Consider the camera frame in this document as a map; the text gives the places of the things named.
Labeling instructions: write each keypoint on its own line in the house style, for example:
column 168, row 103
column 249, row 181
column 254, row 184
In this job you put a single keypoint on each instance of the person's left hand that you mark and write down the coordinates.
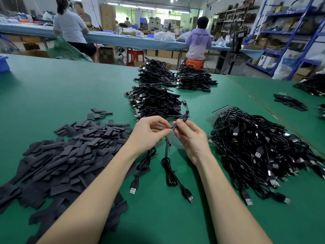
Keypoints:
column 147, row 134

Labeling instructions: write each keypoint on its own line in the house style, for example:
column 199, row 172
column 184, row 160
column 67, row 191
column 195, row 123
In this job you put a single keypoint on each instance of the person's right hand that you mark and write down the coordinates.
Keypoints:
column 193, row 142

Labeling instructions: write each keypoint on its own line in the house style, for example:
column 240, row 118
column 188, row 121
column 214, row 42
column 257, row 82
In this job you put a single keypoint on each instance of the pile of black sleeve strips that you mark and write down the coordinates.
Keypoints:
column 51, row 165

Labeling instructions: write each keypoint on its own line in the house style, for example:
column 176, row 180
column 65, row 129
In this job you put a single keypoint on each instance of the person's right forearm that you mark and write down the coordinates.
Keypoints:
column 231, row 208

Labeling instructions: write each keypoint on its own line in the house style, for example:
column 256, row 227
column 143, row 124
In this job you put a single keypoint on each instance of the person's left forearm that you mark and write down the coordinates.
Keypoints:
column 84, row 205

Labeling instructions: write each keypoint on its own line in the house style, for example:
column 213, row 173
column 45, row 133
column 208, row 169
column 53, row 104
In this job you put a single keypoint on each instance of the orange plastic stool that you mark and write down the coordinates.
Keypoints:
column 195, row 64

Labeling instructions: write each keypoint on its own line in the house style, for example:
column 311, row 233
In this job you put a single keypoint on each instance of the red plastic stool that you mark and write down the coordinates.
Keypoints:
column 134, row 57

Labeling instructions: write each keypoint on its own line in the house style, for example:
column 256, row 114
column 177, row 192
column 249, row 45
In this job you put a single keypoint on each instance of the small upright cardboard box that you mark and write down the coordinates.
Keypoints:
column 106, row 55

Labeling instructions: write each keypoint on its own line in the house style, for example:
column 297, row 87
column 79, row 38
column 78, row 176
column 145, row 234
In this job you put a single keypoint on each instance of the black tripod stand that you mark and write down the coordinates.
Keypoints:
column 237, row 42

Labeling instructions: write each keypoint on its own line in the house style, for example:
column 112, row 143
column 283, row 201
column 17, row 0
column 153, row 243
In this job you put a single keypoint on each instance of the green plastic bag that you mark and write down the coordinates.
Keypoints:
column 68, row 50

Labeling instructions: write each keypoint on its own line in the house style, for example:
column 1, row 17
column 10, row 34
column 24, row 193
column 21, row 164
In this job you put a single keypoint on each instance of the white plastic bag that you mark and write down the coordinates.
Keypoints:
column 287, row 66

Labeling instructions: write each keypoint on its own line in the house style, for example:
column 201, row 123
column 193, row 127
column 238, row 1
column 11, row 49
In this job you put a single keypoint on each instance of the dark storage shelf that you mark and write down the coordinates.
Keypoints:
column 231, row 18

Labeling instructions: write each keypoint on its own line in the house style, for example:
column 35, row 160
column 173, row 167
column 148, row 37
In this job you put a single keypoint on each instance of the open cardboard box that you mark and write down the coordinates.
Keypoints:
column 34, row 53

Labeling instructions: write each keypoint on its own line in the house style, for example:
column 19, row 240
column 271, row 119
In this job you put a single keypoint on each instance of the long blue work table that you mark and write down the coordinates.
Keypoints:
column 30, row 32

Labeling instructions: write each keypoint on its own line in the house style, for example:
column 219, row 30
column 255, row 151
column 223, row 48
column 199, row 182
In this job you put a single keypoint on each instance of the blue metal shelving rack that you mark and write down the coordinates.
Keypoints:
column 284, row 12

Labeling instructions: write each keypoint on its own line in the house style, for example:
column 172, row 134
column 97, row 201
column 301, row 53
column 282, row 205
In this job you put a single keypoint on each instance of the blue plastic bin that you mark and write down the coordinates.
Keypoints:
column 3, row 63

